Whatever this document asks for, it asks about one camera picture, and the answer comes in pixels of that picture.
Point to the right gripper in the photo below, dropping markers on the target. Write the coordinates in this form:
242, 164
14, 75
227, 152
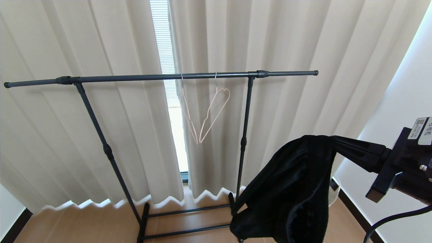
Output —
405, 168

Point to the black shorts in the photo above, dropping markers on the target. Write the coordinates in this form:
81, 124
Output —
287, 189

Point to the white laundry basket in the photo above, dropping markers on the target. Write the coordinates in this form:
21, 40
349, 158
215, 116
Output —
334, 192

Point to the pink clothes hanger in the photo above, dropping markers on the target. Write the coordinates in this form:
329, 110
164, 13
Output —
221, 111
188, 118

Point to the black clothes rack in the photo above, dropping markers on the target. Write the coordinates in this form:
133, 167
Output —
135, 78

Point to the beige curtain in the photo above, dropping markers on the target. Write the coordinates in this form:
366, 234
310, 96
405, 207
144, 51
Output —
303, 40
67, 40

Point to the window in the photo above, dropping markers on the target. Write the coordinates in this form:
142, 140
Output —
165, 33

